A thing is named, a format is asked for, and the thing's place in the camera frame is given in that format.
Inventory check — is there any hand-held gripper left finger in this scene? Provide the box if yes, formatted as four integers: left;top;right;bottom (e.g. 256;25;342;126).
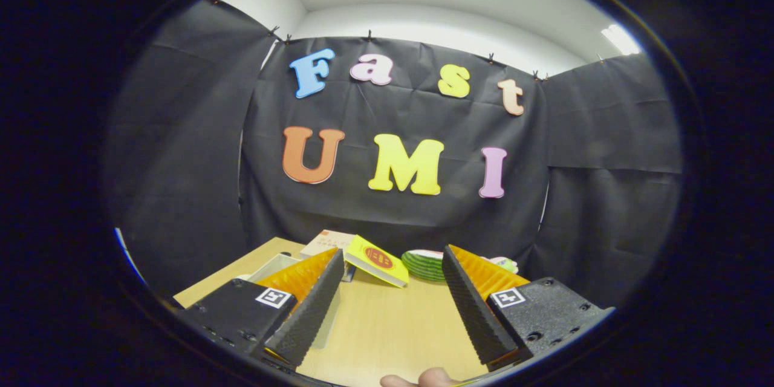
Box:
181;247;345;368

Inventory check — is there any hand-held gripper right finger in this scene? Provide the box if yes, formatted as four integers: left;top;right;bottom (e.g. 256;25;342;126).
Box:
441;244;616;372

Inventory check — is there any pale green storage box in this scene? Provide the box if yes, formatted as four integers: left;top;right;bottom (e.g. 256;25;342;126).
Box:
248;252;344;350

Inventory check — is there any pink and green plush toy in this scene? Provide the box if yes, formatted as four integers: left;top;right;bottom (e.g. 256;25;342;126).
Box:
487;256;519;275

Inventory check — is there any beige book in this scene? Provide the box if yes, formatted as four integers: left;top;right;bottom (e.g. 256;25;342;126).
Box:
301;229;357;258

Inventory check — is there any watermelon slice plush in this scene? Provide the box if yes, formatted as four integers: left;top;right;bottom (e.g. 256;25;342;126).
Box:
401;249;448;282

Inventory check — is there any yellow book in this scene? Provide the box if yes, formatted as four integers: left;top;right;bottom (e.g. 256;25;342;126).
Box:
343;235;409;288

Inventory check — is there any small ceiling light panel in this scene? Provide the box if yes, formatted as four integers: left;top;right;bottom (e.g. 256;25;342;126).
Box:
600;24;642;56

